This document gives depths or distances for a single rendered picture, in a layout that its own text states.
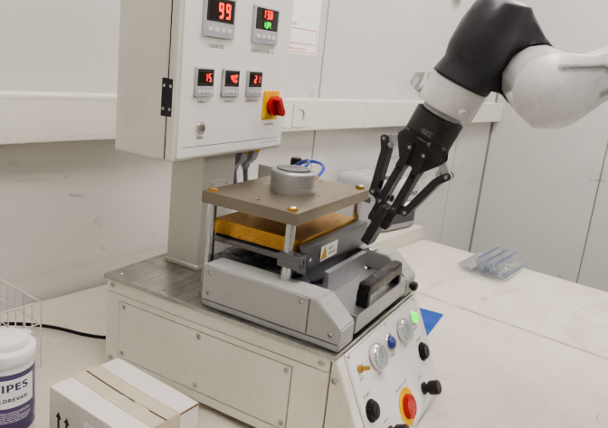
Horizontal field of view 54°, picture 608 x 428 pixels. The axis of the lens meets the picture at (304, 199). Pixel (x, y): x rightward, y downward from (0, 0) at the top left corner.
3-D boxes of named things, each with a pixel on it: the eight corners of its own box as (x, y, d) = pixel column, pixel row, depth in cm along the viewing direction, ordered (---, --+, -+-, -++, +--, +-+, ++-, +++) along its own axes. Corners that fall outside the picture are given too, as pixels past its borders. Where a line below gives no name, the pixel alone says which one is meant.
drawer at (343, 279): (200, 287, 103) (203, 243, 102) (268, 257, 122) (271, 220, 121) (354, 339, 90) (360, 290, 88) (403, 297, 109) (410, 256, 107)
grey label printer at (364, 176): (329, 215, 215) (335, 169, 211) (364, 210, 229) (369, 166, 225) (384, 234, 199) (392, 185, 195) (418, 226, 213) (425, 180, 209)
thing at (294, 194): (169, 234, 102) (174, 159, 99) (268, 205, 128) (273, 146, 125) (291, 271, 91) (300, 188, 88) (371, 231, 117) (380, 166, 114)
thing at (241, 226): (213, 240, 101) (216, 185, 99) (280, 217, 120) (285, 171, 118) (300, 265, 94) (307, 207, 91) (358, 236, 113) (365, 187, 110)
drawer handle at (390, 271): (355, 305, 93) (357, 280, 92) (390, 280, 106) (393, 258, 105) (366, 309, 92) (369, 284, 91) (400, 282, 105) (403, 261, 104)
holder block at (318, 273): (213, 267, 103) (213, 252, 102) (274, 242, 120) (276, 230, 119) (295, 293, 95) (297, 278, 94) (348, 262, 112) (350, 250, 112)
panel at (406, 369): (377, 478, 87) (343, 355, 87) (438, 390, 113) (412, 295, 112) (390, 478, 86) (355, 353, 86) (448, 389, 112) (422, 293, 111)
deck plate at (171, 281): (103, 277, 106) (103, 271, 105) (223, 237, 136) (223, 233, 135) (335, 362, 85) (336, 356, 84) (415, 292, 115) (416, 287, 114)
